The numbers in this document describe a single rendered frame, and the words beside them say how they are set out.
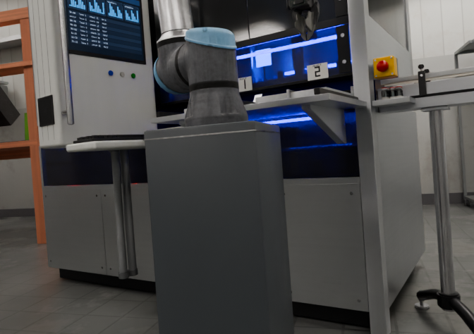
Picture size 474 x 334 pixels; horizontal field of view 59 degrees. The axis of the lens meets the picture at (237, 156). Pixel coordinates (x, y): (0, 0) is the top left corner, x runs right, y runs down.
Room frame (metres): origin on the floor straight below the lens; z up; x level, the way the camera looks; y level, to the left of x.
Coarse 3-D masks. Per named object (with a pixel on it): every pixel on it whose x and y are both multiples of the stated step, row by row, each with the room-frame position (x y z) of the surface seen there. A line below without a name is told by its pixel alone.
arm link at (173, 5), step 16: (160, 0) 1.05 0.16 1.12; (176, 0) 1.04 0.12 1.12; (160, 16) 1.06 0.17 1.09; (176, 16) 1.04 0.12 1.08; (176, 32) 1.04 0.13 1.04; (160, 48) 1.05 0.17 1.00; (176, 48) 1.03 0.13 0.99; (160, 64) 1.06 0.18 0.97; (160, 80) 1.08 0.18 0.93; (176, 80) 1.03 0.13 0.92
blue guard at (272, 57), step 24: (240, 48) 1.82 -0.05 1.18; (264, 48) 1.75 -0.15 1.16; (288, 48) 1.69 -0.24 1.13; (312, 48) 1.64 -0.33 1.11; (336, 48) 1.59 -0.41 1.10; (240, 72) 1.82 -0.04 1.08; (264, 72) 1.76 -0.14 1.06; (288, 72) 1.70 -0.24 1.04; (336, 72) 1.59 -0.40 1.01; (168, 96) 2.04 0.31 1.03
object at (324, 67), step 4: (316, 64) 1.63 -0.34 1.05; (320, 64) 1.62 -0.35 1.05; (324, 64) 1.61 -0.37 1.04; (308, 68) 1.65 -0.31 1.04; (312, 68) 1.64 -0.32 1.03; (316, 68) 1.63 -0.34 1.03; (320, 68) 1.62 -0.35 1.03; (324, 68) 1.62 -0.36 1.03; (308, 72) 1.65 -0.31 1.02; (312, 72) 1.64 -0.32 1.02; (320, 72) 1.62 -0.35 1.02; (324, 72) 1.62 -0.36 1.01; (308, 76) 1.65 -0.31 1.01; (312, 76) 1.64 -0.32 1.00; (320, 76) 1.63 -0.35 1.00; (324, 76) 1.62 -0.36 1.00; (328, 76) 1.61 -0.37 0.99; (308, 80) 1.65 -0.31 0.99
